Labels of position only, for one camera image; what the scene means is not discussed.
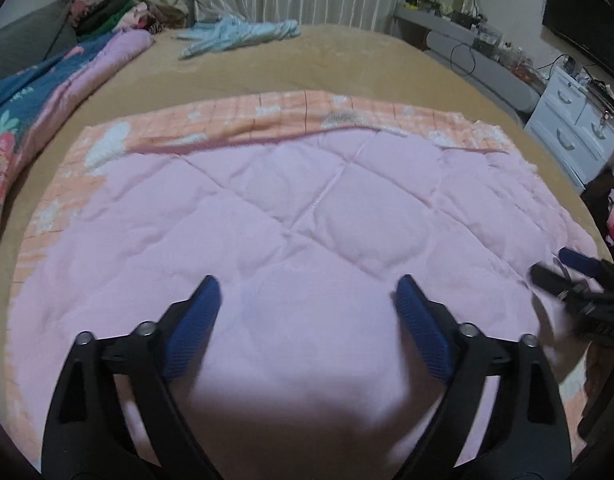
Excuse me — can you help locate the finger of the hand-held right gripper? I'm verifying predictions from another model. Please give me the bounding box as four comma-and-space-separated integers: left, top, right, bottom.
530, 262, 595, 307
558, 247, 614, 286

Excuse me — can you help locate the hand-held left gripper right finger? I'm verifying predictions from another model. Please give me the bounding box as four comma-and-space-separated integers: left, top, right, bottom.
396, 274, 572, 480

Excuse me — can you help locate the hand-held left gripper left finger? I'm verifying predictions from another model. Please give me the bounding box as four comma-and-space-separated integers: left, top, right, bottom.
42, 275, 222, 480

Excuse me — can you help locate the pile of folded clothes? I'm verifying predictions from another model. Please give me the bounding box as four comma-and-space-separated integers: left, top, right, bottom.
69, 0, 198, 37

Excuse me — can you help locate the dark cloth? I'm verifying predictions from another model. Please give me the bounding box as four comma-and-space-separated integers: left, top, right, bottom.
582, 170, 614, 243

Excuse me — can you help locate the white drawer cabinet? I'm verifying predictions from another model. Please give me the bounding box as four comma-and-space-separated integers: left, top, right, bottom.
524, 65, 614, 193

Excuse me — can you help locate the grey curved shelf desk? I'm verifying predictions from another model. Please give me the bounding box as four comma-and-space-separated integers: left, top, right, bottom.
393, 5, 548, 123

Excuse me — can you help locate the black television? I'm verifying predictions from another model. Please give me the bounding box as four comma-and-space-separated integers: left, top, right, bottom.
542, 0, 614, 86

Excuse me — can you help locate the orange white checkered blanket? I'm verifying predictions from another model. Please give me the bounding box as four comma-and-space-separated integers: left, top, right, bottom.
9, 90, 608, 461

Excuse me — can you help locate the desk clutter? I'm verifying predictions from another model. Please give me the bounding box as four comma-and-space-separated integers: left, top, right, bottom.
404, 0, 550, 83

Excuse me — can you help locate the blue floral quilt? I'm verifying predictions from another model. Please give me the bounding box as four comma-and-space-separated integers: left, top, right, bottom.
0, 29, 155, 268

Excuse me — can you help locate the light blue garment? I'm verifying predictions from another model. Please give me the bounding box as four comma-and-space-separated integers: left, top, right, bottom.
176, 15, 302, 61

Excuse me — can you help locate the grey headboard cushion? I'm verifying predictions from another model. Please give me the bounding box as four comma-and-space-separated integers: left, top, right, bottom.
0, 0, 80, 83

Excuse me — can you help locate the black cable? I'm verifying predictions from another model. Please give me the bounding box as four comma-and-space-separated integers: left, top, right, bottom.
449, 42, 478, 78

